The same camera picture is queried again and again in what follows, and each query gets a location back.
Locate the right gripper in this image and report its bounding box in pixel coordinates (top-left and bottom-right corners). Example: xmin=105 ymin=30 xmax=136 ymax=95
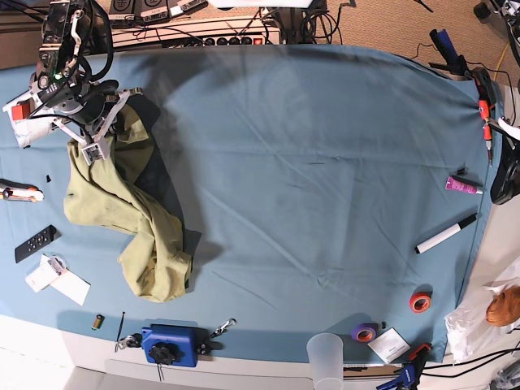
xmin=53 ymin=85 xmax=143 ymax=166

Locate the olive green t-shirt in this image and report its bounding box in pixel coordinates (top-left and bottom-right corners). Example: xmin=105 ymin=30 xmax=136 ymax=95
xmin=63 ymin=95 xmax=200 ymax=303

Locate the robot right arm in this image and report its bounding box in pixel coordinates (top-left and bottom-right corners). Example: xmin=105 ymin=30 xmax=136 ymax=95
xmin=28 ymin=1 xmax=143 ymax=165

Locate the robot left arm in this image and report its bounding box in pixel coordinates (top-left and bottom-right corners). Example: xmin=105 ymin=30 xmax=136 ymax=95
xmin=490 ymin=1 xmax=519 ymax=205

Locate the orange white utility knife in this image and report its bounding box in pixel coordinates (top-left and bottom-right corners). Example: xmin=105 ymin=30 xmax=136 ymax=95
xmin=1 ymin=179 xmax=44 ymax=202

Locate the black remote control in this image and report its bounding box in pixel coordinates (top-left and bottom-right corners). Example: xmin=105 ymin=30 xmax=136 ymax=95
xmin=15 ymin=225 xmax=60 ymax=263

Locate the clear plastic packaged item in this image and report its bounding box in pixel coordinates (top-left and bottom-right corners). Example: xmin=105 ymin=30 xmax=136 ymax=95
xmin=25 ymin=254 xmax=67 ymax=293

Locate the white paper sheet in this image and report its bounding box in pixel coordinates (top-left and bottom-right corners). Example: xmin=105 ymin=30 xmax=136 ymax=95
xmin=40 ymin=254 xmax=90 ymax=306

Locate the thin black rod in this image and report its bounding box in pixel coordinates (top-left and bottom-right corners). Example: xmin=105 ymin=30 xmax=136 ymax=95
xmin=114 ymin=311 xmax=125 ymax=353

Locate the small green yellow battery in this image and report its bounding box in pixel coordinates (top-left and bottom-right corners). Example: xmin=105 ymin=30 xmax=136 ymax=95
xmin=91 ymin=314 xmax=105 ymax=331

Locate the white power strip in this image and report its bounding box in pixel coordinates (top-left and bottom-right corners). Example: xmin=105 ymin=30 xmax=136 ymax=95
xmin=112 ymin=17 xmax=282 ymax=49

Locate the blue clamp block black knob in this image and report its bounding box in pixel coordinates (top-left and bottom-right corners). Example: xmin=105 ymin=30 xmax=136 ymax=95
xmin=141 ymin=324 xmax=213 ymax=368

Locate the silver carabiner clip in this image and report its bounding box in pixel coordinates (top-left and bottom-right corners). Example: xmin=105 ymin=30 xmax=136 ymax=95
xmin=210 ymin=318 xmax=236 ymax=338

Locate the blue table cloth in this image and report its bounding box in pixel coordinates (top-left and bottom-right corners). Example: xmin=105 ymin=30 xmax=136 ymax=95
xmin=1 ymin=46 xmax=496 ymax=362

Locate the translucent plastic cup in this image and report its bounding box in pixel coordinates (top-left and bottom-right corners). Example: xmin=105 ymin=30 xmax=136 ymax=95
xmin=306 ymin=333 xmax=344 ymax=390

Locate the purple tape roll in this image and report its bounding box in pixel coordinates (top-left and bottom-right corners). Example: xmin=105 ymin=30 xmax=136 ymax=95
xmin=351 ymin=323 xmax=379 ymax=343

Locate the white card booklet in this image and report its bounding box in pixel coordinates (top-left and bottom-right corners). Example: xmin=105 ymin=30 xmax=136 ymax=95
xmin=368 ymin=328 xmax=410 ymax=364

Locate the red tape roll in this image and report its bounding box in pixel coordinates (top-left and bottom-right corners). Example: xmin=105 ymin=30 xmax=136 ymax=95
xmin=409 ymin=292 xmax=431 ymax=314

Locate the pink tube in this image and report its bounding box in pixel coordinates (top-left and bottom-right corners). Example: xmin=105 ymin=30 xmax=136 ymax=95
xmin=445 ymin=176 xmax=483 ymax=195

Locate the white black marker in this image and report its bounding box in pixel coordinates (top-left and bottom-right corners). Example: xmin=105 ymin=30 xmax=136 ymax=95
xmin=414 ymin=214 xmax=477 ymax=254

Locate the small black clip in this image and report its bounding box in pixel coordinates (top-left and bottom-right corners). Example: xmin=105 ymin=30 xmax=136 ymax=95
xmin=450 ymin=165 xmax=468 ymax=177

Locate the blue black clamp top right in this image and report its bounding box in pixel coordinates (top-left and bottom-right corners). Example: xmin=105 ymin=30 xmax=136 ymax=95
xmin=429 ymin=29 xmax=471 ymax=78

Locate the blue orange clamp bottom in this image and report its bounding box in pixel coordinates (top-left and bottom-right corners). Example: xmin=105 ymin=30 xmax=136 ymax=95
xmin=376 ymin=344 xmax=431 ymax=390

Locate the orange black clamp right edge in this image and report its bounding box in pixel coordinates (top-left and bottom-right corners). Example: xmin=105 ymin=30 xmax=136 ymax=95
xmin=470 ymin=67 xmax=496 ymax=167

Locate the white plastic bag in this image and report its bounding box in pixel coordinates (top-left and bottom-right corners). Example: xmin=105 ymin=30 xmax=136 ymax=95
xmin=444 ymin=259 xmax=519 ymax=363

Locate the brown furry object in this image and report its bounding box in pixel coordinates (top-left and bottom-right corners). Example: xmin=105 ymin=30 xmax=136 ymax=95
xmin=486 ymin=286 xmax=520 ymax=327

